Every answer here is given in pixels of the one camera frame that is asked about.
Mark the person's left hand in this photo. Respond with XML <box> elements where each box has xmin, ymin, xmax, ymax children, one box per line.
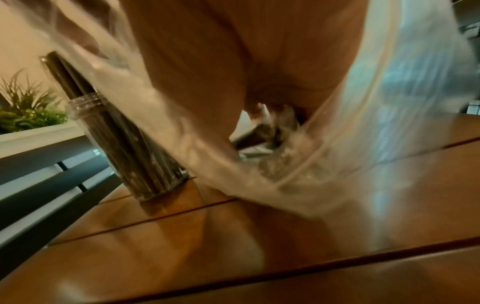
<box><xmin>48</xmin><ymin>6</ymin><xmax>114</xmax><ymax>59</ymax></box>

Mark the person's right hand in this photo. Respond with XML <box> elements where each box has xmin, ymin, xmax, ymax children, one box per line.
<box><xmin>119</xmin><ymin>0</ymin><xmax>371</xmax><ymax>161</ymax></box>

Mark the black straw bundle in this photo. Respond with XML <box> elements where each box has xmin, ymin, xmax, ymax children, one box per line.
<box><xmin>230</xmin><ymin>103</ymin><xmax>303</xmax><ymax>151</ymax></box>

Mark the transparent plastic cup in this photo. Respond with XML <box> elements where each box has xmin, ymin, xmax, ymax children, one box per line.
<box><xmin>65</xmin><ymin>92</ymin><xmax>190</xmax><ymax>202</ymax></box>

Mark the clear plastic zip bag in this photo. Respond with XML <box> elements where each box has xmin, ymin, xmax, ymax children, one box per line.
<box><xmin>0</xmin><ymin>0</ymin><xmax>480</xmax><ymax>222</ymax></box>

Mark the beige roller blind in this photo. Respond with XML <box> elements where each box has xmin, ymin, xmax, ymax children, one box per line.
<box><xmin>0</xmin><ymin>9</ymin><xmax>76</xmax><ymax>103</ymax></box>

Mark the green plant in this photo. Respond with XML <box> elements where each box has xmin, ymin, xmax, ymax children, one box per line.
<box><xmin>0</xmin><ymin>68</ymin><xmax>71</xmax><ymax>136</ymax></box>

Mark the white planter ledge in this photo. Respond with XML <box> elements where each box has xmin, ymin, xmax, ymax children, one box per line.
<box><xmin>0</xmin><ymin>123</ymin><xmax>88</xmax><ymax>160</ymax></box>

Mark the black slatted bench backrest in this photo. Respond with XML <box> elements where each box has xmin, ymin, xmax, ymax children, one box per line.
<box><xmin>0</xmin><ymin>135</ymin><xmax>125</xmax><ymax>280</ymax></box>

